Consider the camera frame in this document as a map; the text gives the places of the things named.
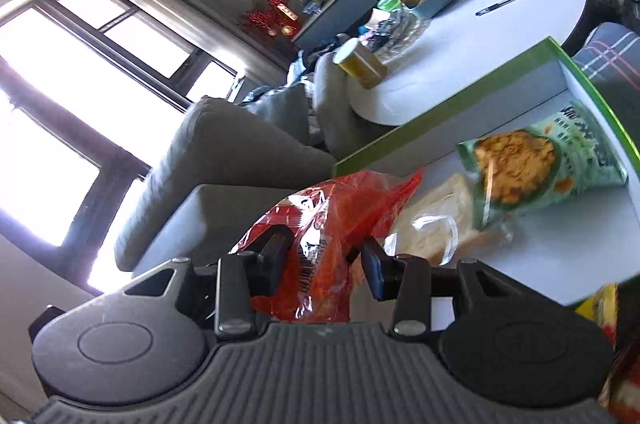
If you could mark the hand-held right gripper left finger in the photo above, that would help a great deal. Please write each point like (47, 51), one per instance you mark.
(275, 254)

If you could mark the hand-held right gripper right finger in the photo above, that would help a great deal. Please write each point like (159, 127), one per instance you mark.
(377, 269)

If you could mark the red plastic snack bag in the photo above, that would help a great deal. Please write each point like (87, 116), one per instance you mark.
(340, 214)

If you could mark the clear sliced bread packet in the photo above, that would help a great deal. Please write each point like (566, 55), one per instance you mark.
(435, 209)

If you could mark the green corn snack bag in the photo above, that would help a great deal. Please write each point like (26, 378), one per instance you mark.
(510, 169)

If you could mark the green cardboard box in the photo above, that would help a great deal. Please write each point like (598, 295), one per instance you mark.
(550, 254)

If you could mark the grey sofa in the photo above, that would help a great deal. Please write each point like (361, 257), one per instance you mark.
(215, 154)

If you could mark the grey cushion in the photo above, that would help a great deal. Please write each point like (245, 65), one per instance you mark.
(280, 114)

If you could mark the blue clothes pile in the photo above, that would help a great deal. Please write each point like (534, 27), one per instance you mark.
(305, 64)

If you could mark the yellow can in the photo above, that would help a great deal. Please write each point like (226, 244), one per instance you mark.
(362, 64)

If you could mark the white oval table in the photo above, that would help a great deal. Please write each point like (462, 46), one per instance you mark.
(475, 54)

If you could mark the clear wrapper pile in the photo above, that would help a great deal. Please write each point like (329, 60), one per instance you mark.
(400, 34)

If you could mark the dark framed window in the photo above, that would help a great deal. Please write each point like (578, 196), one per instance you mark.
(45, 164)
(140, 39)

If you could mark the red berry decoration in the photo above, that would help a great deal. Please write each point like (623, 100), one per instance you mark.
(272, 7)

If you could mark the green lidded cup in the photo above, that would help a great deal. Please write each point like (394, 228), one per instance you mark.
(390, 0)

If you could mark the black pen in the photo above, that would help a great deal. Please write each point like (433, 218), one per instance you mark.
(505, 3)

